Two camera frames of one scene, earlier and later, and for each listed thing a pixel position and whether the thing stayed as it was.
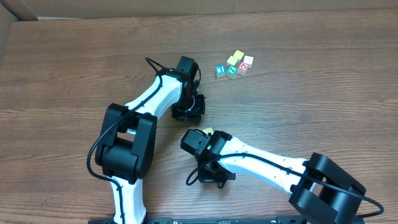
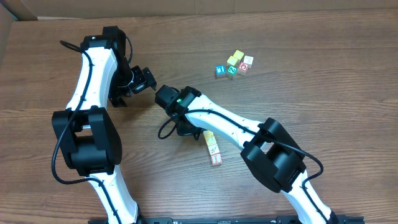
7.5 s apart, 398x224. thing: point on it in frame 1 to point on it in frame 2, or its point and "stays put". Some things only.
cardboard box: (15, 10) stays put
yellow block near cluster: (232, 60) stays put
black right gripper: (206, 175) to (184, 129)
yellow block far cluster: (238, 54) stays put
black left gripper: (193, 114) to (117, 93)
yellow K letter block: (208, 130) stays put
